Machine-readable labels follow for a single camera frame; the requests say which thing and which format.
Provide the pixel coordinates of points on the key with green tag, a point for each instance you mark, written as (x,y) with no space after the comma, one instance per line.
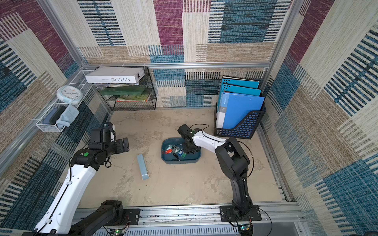
(181,154)

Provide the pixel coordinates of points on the black mesh file holder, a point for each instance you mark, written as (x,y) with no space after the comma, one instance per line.
(245,129)

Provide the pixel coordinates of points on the white wire wall basket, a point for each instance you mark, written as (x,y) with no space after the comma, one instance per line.
(79,81)

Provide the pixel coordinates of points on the aluminium front rail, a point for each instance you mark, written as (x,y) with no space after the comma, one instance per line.
(278,219)

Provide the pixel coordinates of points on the green book on shelf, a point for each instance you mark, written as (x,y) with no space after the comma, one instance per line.
(125,90)

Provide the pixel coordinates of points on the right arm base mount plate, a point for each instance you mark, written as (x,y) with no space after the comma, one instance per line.
(230,213)

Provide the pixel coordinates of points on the white folio box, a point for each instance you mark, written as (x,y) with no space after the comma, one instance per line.
(115,75)

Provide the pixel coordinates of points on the teal plastic storage box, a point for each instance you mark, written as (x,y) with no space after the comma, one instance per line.
(173,158)

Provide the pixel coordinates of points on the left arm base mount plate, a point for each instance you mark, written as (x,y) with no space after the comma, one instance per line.
(131,216)

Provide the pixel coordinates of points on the colourful magazine on shelf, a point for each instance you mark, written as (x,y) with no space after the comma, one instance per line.
(133,98)

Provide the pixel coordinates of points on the blue clip file folder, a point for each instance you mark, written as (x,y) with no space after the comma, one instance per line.
(233,107)

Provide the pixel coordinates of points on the light blue cloth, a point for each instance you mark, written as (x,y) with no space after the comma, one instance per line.
(67,117)

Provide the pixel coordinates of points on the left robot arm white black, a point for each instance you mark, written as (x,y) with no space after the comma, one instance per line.
(83,166)

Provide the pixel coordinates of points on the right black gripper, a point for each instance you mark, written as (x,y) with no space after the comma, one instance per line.
(189,146)

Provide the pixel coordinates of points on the dark blue pouch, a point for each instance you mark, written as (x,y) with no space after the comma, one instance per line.
(54,115)

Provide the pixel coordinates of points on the teal spiral notebook back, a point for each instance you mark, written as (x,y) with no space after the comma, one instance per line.
(240,82)

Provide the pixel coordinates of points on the light blue rectangular case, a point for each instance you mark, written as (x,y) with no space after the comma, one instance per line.
(142,167)

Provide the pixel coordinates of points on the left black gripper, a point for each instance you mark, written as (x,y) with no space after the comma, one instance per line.
(119,147)

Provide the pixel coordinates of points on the round white clock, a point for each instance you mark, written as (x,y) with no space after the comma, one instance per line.
(69,94)

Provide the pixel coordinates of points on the black wire shelf rack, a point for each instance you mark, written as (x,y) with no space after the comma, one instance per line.
(132,106)

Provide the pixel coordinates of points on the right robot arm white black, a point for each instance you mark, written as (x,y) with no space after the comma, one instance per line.
(234,164)

